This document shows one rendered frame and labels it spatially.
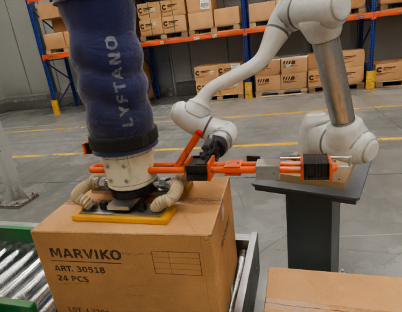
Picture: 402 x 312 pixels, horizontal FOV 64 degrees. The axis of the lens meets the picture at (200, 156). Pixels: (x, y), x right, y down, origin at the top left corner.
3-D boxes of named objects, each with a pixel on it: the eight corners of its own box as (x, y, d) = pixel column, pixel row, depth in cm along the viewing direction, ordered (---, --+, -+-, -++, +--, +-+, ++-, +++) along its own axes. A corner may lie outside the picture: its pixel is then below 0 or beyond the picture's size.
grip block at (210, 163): (184, 182, 102) (181, 164, 100) (192, 169, 110) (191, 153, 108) (210, 182, 99) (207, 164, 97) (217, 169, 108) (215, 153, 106)
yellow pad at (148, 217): (71, 221, 107) (67, 207, 106) (88, 206, 116) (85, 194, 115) (166, 226, 97) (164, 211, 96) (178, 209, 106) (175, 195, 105)
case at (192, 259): (61, 325, 117) (29, 231, 104) (112, 255, 154) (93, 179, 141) (224, 341, 103) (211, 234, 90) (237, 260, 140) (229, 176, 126)
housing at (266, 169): (256, 180, 97) (254, 166, 95) (257, 171, 103) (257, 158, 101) (279, 180, 95) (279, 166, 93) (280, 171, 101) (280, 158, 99)
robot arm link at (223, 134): (233, 151, 127) (230, 156, 122) (210, 151, 130) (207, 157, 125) (231, 129, 124) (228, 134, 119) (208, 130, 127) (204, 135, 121)
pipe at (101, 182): (72, 208, 108) (68, 193, 106) (111, 177, 130) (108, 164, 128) (167, 212, 98) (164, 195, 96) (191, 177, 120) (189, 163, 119)
